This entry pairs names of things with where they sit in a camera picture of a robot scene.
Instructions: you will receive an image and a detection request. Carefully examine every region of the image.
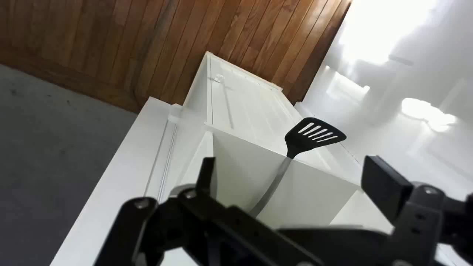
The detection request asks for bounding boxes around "black slotted spatula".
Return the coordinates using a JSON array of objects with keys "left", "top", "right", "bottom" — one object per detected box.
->
[{"left": 249, "top": 117, "right": 347, "bottom": 217}]

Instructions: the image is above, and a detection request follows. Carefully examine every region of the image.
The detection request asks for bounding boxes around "white shelf cabinet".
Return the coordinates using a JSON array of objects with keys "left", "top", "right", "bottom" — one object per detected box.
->
[{"left": 50, "top": 50, "right": 473, "bottom": 266}]

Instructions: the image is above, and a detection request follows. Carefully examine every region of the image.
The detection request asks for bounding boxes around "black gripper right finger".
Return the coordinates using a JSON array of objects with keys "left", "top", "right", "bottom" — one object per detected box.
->
[{"left": 360, "top": 155, "right": 414, "bottom": 223}]

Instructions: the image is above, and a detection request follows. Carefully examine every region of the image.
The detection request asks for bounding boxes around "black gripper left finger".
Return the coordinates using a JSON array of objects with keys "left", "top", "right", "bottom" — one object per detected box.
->
[{"left": 195, "top": 157, "right": 216, "bottom": 196}]

